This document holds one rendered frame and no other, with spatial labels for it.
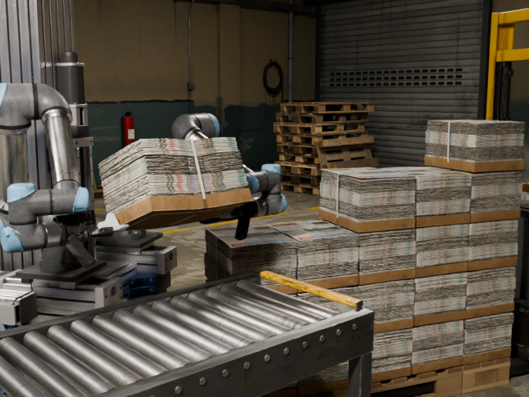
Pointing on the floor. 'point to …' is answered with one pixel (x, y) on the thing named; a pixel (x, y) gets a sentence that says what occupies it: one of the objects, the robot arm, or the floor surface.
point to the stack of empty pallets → (303, 157)
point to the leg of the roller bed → (360, 376)
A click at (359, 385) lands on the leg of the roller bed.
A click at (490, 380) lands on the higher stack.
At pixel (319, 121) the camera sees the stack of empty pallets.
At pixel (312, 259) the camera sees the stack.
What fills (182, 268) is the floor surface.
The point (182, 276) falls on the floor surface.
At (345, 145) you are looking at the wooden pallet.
